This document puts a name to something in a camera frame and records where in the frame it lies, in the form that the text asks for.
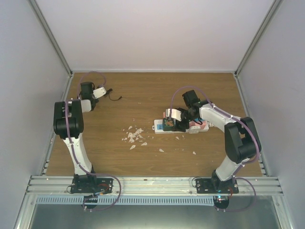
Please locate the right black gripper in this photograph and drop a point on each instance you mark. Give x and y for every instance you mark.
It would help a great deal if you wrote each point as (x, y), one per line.
(181, 127)

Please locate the black plug with cable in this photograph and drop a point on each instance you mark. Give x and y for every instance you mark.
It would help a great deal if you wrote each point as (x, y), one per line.
(109, 93)

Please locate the white power strip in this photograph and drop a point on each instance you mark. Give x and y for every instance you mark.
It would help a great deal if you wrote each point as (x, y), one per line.
(158, 128)

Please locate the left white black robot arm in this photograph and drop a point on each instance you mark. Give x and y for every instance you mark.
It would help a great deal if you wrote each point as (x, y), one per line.
(68, 124)

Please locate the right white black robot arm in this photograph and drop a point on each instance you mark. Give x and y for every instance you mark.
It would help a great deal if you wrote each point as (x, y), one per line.
(241, 141)

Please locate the large pink adapter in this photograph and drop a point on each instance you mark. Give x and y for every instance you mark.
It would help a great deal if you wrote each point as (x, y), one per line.
(202, 124)

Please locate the dark green square adapter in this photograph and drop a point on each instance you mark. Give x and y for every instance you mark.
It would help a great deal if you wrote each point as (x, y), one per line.
(169, 124)

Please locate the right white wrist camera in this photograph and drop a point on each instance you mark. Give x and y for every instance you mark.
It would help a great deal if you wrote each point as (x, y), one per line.
(173, 113)

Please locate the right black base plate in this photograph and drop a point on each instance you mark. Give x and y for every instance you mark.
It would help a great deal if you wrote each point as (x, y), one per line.
(209, 186)

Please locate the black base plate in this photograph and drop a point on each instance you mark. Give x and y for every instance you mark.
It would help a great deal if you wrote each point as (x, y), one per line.
(209, 186)
(90, 184)

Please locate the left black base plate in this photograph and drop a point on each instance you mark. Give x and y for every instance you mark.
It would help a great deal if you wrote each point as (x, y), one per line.
(90, 184)

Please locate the aluminium front rail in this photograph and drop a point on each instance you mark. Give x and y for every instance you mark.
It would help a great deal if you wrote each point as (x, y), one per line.
(154, 186)

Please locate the grey slotted cable duct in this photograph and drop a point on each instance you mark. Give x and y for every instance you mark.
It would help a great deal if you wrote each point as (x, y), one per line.
(132, 200)

